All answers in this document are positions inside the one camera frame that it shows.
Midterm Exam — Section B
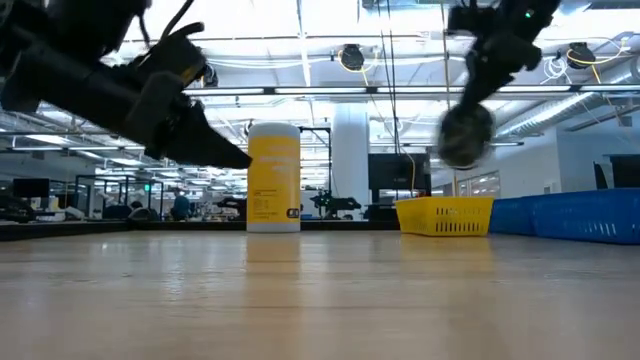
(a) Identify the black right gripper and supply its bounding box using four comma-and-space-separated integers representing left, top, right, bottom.
448, 3, 544, 112

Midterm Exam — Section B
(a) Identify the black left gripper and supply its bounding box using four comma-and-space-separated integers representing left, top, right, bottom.
84, 22, 253, 170

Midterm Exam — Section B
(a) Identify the bagged dark round pad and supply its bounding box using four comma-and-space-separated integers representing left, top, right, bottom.
436, 102, 497, 170

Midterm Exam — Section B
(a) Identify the person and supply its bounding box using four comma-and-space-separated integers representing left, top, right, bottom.
170, 188, 192, 221

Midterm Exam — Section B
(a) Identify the orange juice bottle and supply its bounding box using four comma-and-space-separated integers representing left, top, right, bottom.
246, 122, 302, 234

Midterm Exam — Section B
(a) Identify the large black monitor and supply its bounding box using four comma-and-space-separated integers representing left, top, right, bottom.
368, 153, 432, 191

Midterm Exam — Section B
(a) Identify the long ceiling light strip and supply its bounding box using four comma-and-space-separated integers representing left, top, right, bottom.
182, 85, 640, 97

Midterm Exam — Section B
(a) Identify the yellow plastic basket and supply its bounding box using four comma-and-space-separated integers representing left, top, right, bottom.
394, 196, 495, 237

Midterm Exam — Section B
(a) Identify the white round pillar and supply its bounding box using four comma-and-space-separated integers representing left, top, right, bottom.
332, 103, 371, 221

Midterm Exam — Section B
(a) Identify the small black monitor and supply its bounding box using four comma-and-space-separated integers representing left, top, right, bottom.
12, 178, 51, 200

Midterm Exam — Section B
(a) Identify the black ceiling cable reel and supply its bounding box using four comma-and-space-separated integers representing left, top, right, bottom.
202, 62, 220, 89
339, 43, 366, 72
566, 42, 596, 70

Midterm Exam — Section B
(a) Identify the thin black stand frame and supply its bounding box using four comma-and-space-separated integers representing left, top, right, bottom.
299, 126, 332, 221

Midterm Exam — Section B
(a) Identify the black background workstation frame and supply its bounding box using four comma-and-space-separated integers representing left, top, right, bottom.
74, 174, 165, 221

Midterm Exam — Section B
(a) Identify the black metal table frame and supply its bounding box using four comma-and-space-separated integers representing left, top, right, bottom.
0, 218, 401, 242

